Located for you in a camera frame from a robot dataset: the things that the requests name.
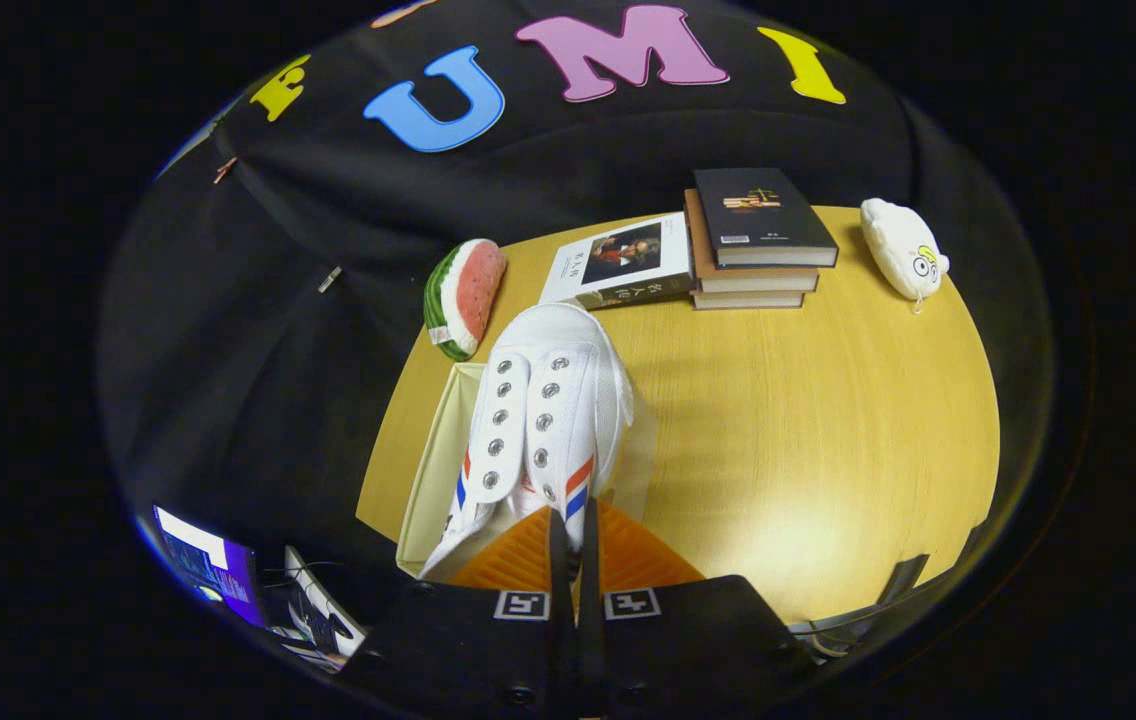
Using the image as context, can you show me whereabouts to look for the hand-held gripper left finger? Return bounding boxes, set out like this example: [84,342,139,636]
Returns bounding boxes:
[340,507,577,720]

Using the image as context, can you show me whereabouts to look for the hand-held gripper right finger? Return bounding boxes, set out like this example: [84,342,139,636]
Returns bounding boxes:
[578,498,819,720]

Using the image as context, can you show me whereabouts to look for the beige fabric storage box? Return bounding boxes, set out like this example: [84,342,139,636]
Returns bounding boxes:
[396,362,659,579]

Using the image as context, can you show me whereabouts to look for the white striped canvas shoe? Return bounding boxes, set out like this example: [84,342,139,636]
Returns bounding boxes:
[418,303,637,584]

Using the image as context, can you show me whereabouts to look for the open laptop screen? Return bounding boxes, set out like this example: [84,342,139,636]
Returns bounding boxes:
[153,505,265,629]

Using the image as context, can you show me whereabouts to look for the white flat device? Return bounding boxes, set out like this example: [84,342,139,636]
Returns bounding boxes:
[280,545,369,658]

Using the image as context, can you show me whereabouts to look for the black armrest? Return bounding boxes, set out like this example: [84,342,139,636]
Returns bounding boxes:
[873,553,930,607]

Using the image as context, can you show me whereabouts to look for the watermelon slice plush toy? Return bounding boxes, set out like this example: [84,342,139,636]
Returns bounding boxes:
[423,238,508,363]

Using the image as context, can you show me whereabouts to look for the white portrait cover book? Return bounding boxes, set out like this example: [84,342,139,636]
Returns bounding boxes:
[539,212,695,311]

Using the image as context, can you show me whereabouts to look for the thin tan book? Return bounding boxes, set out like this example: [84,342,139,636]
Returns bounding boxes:
[690,288,807,311]

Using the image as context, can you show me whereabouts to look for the black backdrop cloth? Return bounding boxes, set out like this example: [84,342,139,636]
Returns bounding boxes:
[93,0,1059,601]

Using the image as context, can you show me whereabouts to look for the black hardcover book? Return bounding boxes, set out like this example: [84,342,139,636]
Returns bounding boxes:
[693,167,840,269]

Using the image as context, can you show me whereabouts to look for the white cartoon face plush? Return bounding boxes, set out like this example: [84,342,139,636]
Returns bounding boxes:
[860,198,951,304]

